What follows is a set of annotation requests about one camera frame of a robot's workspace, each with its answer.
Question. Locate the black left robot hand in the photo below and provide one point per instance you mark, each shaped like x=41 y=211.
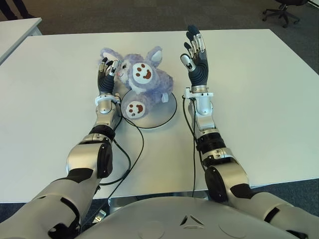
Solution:
x=106 y=83

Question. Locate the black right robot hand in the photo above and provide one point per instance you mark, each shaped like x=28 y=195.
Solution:
x=198 y=71

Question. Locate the purple bunny plush doll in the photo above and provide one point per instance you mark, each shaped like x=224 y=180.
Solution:
x=142 y=77

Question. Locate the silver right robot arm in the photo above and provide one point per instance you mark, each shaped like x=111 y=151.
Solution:
x=229 y=164

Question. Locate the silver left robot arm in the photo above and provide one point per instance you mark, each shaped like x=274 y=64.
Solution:
x=79 y=156

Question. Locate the white plate with black rim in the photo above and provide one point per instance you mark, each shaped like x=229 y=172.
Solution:
x=159 y=114

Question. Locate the black office chair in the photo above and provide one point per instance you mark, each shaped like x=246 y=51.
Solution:
x=282 y=11

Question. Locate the white side table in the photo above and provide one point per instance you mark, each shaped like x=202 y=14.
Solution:
x=15 y=31

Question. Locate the person's dark trouser legs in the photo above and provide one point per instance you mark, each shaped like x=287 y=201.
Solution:
x=15 y=8

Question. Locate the grey robot torso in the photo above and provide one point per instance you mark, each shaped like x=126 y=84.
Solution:
x=174 y=219

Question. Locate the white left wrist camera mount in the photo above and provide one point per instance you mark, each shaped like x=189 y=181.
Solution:
x=104 y=98

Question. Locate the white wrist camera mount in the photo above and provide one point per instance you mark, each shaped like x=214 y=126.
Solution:
x=198 y=94
x=104 y=98

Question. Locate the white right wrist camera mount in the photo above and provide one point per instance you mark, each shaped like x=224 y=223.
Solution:
x=198 y=94

